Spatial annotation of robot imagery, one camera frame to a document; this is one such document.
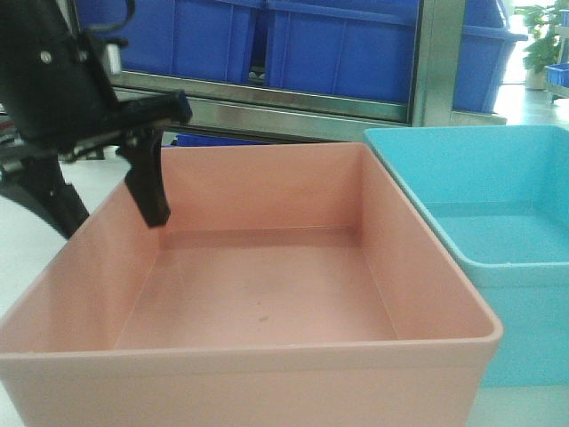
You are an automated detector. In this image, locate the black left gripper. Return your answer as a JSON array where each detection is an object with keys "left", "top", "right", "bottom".
[{"left": 1, "top": 1, "right": 191, "bottom": 239}]

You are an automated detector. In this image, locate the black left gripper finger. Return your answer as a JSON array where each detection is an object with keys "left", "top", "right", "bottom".
[{"left": 116, "top": 128, "right": 171, "bottom": 228}]

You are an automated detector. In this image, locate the pink plastic box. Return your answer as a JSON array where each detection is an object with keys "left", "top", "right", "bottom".
[{"left": 1, "top": 143, "right": 502, "bottom": 426}]

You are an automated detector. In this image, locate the light blue plastic box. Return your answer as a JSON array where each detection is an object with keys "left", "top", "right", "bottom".
[{"left": 365, "top": 125, "right": 568, "bottom": 387}]

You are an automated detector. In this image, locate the blue bin under shelf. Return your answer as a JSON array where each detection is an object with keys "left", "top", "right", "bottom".
[{"left": 172, "top": 133, "right": 266, "bottom": 147}]

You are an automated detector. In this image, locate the stainless steel shelf rack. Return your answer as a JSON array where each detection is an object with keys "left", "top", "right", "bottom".
[{"left": 110, "top": 1, "right": 506, "bottom": 142}]

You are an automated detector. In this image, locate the blue storage bin at left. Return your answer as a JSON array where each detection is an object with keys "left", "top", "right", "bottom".
[{"left": 73, "top": 0, "right": 268, "bottom": 85}]

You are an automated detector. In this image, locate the large blue storage bin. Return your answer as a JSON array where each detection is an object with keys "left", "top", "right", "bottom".
[{"left": 265, "top": 1, "right": 419, "bottom": 103}]

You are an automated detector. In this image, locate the green potted plant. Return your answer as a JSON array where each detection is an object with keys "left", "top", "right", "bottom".
[{"left": 515, "top": 1, "right": 568, "bottom": 91}]

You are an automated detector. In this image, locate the small blue bin lower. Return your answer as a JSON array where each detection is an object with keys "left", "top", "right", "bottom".
[{"left": 546, "top": 63, "right": 569, "bottom": 87}]

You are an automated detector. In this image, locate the blue bin behind post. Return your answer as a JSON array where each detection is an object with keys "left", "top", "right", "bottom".
[{"left": 453, "top": 1, "right": 528, "bottom": 114}]

